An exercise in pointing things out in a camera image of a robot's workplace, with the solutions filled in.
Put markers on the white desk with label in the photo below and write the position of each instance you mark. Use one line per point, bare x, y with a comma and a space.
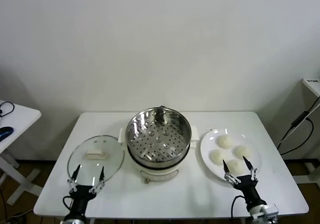
312, 85

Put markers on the white steamed baozi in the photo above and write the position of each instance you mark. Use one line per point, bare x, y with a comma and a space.
236, 166
224, 141
217, 157
241, 150

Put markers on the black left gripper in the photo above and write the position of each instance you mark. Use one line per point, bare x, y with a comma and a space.
82, 192

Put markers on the stainless steel steamer basket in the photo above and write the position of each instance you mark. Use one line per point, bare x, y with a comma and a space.
160, 138

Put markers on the blue computer mouse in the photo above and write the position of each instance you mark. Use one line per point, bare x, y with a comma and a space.
5, 132

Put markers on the white side table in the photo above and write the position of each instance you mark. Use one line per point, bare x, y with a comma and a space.
20, 116

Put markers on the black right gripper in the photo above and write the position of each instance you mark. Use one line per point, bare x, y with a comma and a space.
248, 186

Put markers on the white round plate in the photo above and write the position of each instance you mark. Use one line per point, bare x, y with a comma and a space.
212, 138

